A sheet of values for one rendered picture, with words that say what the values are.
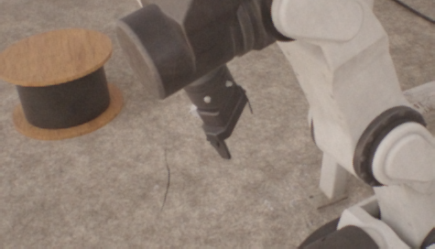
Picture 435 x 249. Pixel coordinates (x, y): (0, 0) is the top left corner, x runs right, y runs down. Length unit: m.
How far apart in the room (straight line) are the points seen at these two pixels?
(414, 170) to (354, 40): 0.28
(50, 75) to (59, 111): 0.14
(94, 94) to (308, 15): 1.57
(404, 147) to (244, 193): 0.95
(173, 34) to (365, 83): 0.34
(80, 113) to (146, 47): 1.55
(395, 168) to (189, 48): 0.43
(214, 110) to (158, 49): 0.42
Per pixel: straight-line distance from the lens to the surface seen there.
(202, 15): 0.77
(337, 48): 0.89
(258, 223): 1.83
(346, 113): 1.00
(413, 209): 1.24
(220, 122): 1.19
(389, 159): 1.04
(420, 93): 1.92
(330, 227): 1.56
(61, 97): 2.27
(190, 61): 0.79
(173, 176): 2.03
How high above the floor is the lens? 1.22
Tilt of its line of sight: 33 degrees down
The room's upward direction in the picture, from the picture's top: 6 degrees counter-clockwise
